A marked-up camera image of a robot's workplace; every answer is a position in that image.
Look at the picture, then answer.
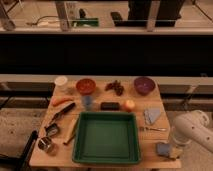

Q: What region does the blue sponge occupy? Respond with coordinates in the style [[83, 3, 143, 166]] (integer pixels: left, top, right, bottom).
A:
[[156, 142, 171, 157]]

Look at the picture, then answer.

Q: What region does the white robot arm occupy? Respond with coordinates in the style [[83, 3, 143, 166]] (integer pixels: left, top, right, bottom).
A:
[[169, 110, 213, 159]]

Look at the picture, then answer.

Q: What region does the metal fork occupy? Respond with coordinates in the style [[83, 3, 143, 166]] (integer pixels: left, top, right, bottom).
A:
[[138, 127, 167, 132]]

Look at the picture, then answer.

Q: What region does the blue folded cloth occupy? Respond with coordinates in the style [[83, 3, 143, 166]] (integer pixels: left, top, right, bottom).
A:
[[144, 108, 161, 125]]

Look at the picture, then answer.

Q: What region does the red yellow apple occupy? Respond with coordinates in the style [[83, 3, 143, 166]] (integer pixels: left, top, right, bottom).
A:
[[123, 100, 135, 112]]

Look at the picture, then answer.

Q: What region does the purple bowl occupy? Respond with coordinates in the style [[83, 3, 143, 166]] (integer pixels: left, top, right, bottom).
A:
[[134, 77, 156, 95]]

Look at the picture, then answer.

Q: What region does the green plastic tray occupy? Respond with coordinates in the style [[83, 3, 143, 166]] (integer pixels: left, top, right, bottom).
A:
[[72, 112, 141, 165]]

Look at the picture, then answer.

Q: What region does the dark brown block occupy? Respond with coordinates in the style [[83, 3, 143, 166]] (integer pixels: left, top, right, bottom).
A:
[[101, 102, 120, 110]]

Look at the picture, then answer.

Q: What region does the bunch of dark grapes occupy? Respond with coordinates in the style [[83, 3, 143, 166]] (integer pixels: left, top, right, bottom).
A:
[[105, 80, 124, 96]]

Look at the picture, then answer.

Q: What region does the red bowl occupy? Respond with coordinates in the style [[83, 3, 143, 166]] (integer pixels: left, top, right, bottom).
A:
[[76, 78, 96, 95]]

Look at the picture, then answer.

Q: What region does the small black metal cup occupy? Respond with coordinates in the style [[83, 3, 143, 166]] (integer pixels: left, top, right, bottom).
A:
[[45, 123, 60, 137]]

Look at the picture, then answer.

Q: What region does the orange carrot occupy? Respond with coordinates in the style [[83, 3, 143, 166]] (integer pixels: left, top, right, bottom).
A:
[[51, 97, 72, 107]]

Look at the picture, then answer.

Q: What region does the round metal tin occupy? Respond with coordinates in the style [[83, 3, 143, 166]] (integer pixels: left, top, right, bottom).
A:
[[38, 136, 54, 153]]

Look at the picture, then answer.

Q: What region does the black handled knife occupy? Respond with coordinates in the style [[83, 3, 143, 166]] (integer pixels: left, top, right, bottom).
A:
[[49, 102, 76, 124]]

